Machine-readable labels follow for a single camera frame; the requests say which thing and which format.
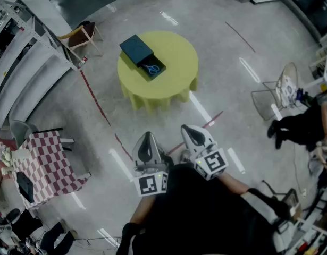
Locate white patterned cloth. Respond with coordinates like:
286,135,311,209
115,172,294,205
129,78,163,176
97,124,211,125
275,73,297,108

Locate red checkered cloth table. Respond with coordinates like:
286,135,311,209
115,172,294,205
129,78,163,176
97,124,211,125
11,130,89,209

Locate grey plastic chair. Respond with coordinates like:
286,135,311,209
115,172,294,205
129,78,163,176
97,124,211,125
9,120,39,150

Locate blue handled scissors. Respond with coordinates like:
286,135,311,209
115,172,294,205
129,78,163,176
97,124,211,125
141,63,161,75

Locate black box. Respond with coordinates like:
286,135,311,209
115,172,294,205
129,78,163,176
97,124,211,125
16,171,35,204

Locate yellow cloth round table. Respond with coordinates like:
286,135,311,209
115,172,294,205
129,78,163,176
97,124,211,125
117,30,199,115

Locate black double door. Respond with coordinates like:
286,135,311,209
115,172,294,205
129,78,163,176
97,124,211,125
287,0,327,37

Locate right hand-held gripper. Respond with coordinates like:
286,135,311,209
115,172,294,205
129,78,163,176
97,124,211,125
180,124,229,182

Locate wooden chair with brown seat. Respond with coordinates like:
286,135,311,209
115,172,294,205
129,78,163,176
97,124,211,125
56,21,104,61

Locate black floor cable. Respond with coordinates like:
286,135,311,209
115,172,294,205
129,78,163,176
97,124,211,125
72,235,122,247

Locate white metal shelf rack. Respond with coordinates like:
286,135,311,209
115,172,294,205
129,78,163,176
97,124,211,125
0,0,81,132

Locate wire frame chair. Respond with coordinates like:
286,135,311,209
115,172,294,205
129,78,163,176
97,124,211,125
250,62,298,122

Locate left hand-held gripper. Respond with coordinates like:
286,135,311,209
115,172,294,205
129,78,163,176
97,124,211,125
131,131,170,198

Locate person's right forearm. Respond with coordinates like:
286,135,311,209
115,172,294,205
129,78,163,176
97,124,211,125
218,172,251,196

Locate person's left forearm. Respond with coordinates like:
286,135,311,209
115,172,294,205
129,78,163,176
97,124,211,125
129,194,156,226

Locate dark teal box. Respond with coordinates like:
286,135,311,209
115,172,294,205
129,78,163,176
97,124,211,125
119,34,167,82

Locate white flower bouquet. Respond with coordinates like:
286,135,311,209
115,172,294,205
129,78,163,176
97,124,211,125
0,142,14,167

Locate white metal frame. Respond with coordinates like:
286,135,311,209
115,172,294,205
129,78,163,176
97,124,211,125
309,30,327,90

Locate person's own body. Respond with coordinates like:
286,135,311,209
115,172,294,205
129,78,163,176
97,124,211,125
120,149,293,255

